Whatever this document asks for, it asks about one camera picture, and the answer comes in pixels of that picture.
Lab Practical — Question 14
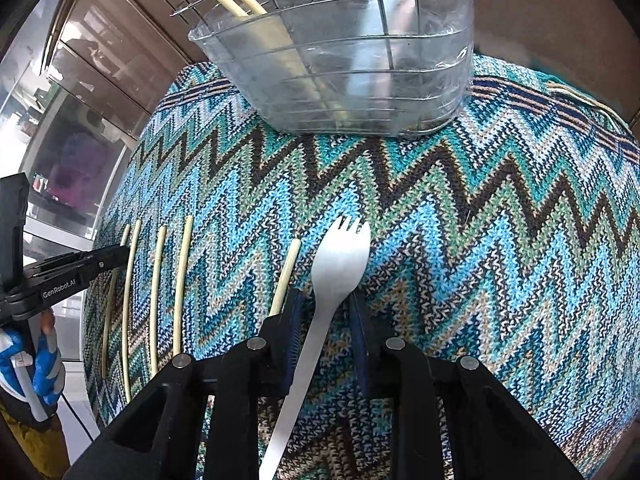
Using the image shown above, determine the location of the wire utensil rack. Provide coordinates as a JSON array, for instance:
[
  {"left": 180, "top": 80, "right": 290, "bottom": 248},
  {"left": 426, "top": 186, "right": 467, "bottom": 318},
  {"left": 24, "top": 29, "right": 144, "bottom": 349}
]
[{"left": 165, "top": 0, "right": 474, "bottom": 136}]

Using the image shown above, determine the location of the blue white gloved left hand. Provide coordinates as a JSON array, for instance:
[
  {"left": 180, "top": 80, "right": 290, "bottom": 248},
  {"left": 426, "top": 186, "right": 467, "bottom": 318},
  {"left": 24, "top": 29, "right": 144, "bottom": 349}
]
[{"left": 1, "top": 309, "right": 65, "bottom": 406}]

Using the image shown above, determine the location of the white plastic spork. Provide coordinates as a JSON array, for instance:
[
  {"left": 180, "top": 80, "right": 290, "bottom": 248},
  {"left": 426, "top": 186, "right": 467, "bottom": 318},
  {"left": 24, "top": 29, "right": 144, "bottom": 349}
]
[{"left": 258, "top": 217, "right": 371, "bottom": 480}]

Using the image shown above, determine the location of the zigzag knitted cloth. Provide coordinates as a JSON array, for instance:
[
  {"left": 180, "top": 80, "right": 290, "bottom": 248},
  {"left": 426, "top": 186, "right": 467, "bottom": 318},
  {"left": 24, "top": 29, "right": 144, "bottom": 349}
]
[{"left": 82, "top": 58, "right": 639, "bottom": 478}]

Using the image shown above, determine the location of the sliding glass door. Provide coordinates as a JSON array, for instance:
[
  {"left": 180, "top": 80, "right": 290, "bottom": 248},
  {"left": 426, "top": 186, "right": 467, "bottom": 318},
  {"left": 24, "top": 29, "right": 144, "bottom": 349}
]
[{"left": 1, "top": 4, "right": 148, "bottom": 262}]

